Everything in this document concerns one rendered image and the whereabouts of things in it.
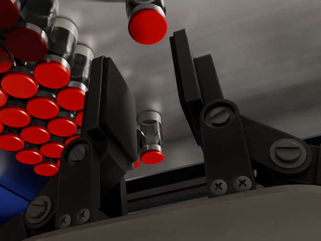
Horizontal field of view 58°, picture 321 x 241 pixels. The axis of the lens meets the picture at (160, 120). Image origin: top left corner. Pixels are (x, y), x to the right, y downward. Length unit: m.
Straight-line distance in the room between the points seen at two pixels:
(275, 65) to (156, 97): 0.10
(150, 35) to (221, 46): 0.08
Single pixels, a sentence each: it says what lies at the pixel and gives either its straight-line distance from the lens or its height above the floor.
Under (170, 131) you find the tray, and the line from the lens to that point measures 0.30.
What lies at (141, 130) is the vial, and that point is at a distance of 0.26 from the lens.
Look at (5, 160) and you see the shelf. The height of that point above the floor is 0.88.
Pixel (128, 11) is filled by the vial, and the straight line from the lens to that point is 0.17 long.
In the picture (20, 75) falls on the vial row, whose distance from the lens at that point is 0.19.
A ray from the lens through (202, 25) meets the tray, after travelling 0.22.
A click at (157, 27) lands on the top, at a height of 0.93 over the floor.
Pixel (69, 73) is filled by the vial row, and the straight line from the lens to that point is 0.19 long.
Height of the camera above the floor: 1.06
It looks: 39 degrees down
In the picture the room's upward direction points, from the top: 174 degrees clockwise
